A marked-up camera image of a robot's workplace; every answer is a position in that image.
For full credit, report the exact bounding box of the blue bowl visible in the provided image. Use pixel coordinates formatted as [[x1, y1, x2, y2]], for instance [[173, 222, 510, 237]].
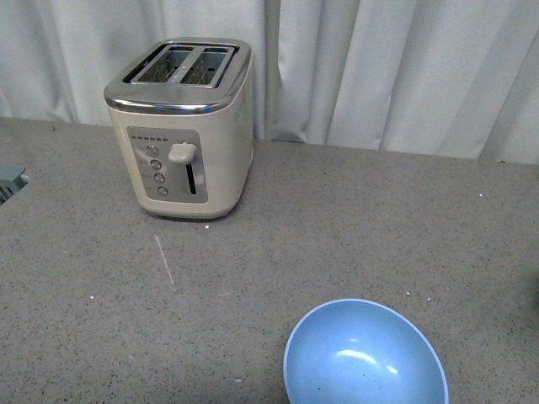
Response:
[[283, 299, 450, 403]]

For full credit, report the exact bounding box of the cream two-slot toaster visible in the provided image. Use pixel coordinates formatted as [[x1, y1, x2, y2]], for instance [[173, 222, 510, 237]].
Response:
[[104, 38, 254, 219]]

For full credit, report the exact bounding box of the white curtain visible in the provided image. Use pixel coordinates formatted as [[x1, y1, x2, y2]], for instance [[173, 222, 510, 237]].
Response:
[[1, 1, 538, 164]]

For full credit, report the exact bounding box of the green dish rack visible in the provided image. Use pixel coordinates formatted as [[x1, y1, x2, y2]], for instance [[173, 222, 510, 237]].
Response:
[[0, 164, 30, 205]]

